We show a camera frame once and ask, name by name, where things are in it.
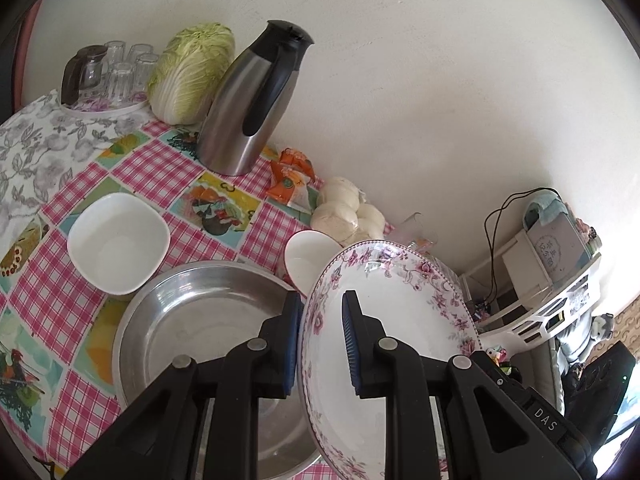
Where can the stainless steel thermos jug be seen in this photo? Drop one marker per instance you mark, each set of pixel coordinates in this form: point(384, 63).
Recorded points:
point(230, 125)

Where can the clear glass mug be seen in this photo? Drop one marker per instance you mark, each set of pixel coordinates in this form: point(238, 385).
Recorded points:
point(415, 232)

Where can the napa cabbage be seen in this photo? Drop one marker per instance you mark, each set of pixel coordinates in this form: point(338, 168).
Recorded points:
point(190, 70)

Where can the white square bowl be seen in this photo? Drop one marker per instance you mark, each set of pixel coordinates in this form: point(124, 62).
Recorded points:
point(115, 240)

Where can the white plastic rack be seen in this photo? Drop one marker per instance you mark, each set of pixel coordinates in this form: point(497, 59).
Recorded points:
point(545, 305)

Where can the teal cloth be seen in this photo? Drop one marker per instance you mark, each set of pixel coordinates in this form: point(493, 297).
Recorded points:
point(542, 210)

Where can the orange snack packet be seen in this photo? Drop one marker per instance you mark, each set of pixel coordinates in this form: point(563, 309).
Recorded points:
point(287, 187)
point(295, 157)

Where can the clear drinking glass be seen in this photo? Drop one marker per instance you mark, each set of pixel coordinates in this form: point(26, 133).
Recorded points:
point(147, 72)
point(141, 49)
point(115, 51)
point(120, 85)

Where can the bag of steamed buns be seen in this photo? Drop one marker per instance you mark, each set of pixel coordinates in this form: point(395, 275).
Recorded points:
point(345, 215)

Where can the pink board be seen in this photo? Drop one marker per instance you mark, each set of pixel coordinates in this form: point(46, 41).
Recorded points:
point(27, 55)

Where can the white printed card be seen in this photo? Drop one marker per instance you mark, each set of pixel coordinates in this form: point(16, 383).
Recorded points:
point(557, 247)

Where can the pink checked tablecloth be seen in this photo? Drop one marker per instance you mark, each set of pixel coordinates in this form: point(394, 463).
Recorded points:
point(145, 170)

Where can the grey floral cloth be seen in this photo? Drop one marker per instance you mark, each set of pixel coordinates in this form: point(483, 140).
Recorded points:
point(45, 140)

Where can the pink floral round plate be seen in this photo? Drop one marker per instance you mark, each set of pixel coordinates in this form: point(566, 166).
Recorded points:
point(400, 300)

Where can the strawberry print bowl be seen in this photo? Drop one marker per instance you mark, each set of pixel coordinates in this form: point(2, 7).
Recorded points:
point(310, 255)

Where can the stainless steel basin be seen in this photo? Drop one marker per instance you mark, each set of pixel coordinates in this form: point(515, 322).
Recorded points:
point(200, 310)

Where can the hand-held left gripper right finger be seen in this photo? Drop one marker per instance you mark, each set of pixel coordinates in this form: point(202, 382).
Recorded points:
point(350, 340)

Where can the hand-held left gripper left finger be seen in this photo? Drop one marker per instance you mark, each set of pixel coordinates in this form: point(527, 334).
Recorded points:
point(292, 355)

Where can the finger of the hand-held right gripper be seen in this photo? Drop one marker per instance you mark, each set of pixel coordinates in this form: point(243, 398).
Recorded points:
point(500, 375)

